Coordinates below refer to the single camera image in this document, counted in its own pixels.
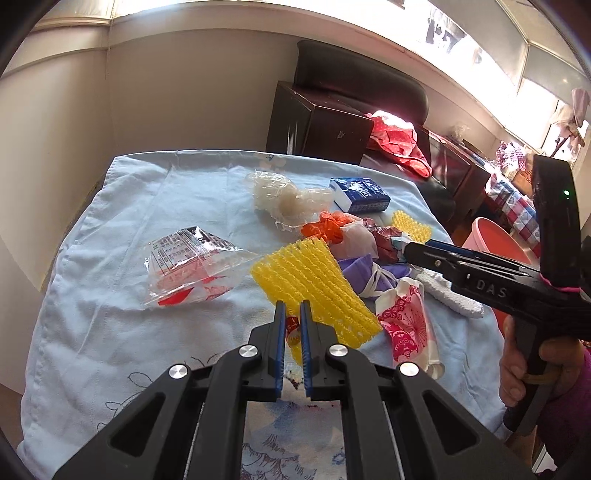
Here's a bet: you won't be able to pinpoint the orange plastic bag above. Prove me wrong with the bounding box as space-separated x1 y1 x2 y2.
300 211 354 244
330 222 379 259

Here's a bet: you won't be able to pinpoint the black leather armchair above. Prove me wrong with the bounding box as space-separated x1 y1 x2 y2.
265 39 491 232

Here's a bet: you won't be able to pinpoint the clear plastic bag red print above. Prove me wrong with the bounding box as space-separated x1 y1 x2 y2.
141 224 259 308

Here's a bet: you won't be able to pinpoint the pink plastic bucket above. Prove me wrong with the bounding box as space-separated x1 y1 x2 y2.
462 217 542 324

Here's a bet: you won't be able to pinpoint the light blue blanket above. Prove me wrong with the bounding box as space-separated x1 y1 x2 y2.
16 152 509 480

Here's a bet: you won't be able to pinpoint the red checked cloth bag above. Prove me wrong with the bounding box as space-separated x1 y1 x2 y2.
496 141 528 172

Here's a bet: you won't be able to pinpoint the table with checkered cloth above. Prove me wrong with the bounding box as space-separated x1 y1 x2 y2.
485 157 543 257

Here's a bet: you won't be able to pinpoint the white foam strip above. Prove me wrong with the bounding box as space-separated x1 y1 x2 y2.
413 270 485 319

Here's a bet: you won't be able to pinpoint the crumpled clear plastic wrap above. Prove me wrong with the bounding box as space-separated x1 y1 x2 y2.
245 170 297 213

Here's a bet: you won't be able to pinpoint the white foam net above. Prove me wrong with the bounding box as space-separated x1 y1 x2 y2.
274 187 334 232

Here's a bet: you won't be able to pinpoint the blue tissue pack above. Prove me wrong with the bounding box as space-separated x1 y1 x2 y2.
329 178 391 214

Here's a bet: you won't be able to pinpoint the large yellow foam net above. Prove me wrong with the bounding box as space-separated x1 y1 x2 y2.
250 237 383 349

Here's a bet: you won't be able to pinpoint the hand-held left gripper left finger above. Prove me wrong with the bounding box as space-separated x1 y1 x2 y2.
53 300 287 480

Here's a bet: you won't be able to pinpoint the person's right hand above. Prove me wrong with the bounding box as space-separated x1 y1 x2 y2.
499 318 590 408

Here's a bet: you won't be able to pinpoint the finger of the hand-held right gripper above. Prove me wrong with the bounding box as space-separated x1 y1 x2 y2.
425 238 539 274
403 242 468 288

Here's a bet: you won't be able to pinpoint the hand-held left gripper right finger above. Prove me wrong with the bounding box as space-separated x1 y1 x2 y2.
300 300 536 480

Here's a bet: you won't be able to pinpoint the dark red wrapper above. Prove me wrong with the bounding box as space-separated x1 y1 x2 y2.
362 217 408 264

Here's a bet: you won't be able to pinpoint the small yellow foam net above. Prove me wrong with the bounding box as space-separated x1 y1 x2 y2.
392 210 434 243

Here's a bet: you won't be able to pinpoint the purple face mask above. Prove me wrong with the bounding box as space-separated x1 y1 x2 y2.
337 256 411 298

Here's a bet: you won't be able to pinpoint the red patterned cloth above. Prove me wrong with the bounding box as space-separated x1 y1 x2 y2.
365 110 433 178

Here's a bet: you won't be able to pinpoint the hanging clothes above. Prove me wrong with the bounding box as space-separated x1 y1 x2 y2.
549 88 591 148

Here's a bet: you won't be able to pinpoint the white bag pink print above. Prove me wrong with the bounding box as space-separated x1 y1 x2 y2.
376 279 446 377

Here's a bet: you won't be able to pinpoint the small red yellow wrapper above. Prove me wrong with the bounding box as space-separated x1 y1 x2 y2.
285 316 305 365

